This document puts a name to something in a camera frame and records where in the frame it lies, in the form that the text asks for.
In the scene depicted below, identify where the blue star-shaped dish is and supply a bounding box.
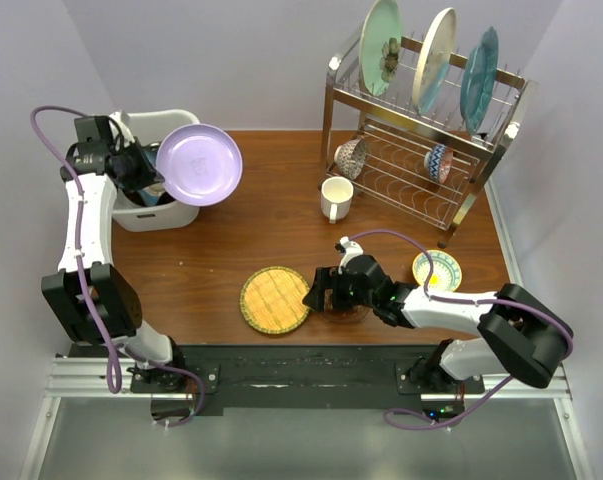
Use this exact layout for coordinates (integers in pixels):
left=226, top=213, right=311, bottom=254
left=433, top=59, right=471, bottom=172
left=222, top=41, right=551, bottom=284
left=128, top=183, right=174, bottom=207

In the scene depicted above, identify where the clear glass dish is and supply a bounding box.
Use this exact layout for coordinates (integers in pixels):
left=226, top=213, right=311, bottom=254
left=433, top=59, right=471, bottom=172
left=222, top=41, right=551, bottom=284
left=318, top=306, right=370, bottom=325

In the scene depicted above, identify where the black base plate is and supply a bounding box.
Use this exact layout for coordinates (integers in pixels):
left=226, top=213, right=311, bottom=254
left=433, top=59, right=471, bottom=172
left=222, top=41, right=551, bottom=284
left=128, top=345, right=484, bottom=419

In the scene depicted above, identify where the yellow patterned plate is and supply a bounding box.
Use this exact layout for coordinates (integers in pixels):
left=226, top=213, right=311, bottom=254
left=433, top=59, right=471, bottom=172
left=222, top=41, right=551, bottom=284
left=239, top=266, right=310, bottom=335

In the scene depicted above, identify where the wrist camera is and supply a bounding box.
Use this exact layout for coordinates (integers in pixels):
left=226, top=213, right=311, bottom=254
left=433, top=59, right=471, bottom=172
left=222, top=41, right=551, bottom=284
left=335, top=236, right=364, bottom=273
left=108, top=111, right=134, bottom=148

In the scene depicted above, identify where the beige blue plate in rack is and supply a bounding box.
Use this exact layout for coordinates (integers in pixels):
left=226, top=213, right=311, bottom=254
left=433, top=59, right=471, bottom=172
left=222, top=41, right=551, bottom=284
left=412, top=7, right=457, bottom=115

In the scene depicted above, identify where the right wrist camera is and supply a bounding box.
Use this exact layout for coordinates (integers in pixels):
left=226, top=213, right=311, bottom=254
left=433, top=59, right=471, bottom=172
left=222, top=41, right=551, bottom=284
left=335, top=236, right=364, bottom=273

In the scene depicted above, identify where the mint flower plate in rack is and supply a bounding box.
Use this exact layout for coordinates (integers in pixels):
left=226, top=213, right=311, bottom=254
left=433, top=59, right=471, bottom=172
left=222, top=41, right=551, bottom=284
left=359, top=0, right=403, bottom=96

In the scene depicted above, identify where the blue zigzag bowl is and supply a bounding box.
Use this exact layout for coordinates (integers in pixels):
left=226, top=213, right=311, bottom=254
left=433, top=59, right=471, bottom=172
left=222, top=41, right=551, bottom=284
left=423, top=144, right=454, bottom=184

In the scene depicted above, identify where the lavender plate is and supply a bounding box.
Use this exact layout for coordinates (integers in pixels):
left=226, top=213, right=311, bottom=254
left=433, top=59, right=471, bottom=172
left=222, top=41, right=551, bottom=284
left=156, top=124, right=243, bottom=207

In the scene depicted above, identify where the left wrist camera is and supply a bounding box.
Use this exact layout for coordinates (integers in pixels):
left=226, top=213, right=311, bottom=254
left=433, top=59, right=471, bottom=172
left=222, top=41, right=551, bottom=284
left=108, top=111, right=134, bottom=148

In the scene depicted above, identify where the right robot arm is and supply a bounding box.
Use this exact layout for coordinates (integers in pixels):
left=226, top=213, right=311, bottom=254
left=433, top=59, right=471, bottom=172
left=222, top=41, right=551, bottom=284
left=302, top=254, right=574, bottom=393

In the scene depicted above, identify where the yellow blue small bowl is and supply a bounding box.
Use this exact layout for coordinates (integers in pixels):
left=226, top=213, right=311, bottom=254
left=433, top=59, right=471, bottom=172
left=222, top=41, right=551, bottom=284
left=412, top=250, right=462, bottom=292

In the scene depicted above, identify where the white mug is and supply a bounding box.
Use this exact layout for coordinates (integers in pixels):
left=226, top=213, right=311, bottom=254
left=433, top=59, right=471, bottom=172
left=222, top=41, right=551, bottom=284
left=320, top=176, right=354, bottom=224

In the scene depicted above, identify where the white plastic bin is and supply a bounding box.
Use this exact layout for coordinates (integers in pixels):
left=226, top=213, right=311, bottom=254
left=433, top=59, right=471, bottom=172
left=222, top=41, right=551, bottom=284
left=113, top=109, right=199, bottom=232

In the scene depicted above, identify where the metal dish rack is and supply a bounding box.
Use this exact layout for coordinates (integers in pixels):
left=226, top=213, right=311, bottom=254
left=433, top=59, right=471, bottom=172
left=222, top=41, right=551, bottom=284
left=319, top=30, right=538, bottom=248

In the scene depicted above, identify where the red patterned bowl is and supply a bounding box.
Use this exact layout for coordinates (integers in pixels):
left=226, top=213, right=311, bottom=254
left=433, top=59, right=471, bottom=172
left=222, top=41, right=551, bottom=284
left=334, top=138, right=369, bottom=180

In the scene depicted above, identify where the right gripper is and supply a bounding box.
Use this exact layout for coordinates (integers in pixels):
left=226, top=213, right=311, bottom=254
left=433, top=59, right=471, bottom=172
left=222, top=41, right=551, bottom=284
left=302, top=266, right=376, bottom=313

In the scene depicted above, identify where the teal glass plate in rack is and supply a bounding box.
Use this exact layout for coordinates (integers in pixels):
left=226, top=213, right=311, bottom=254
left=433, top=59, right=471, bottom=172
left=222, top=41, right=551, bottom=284
left=460, top=27, right=499, bottom=136

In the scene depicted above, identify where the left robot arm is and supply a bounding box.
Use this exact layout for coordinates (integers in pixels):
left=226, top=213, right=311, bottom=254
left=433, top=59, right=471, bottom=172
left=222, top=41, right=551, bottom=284
left=41, top=112, right=188, bottom=393

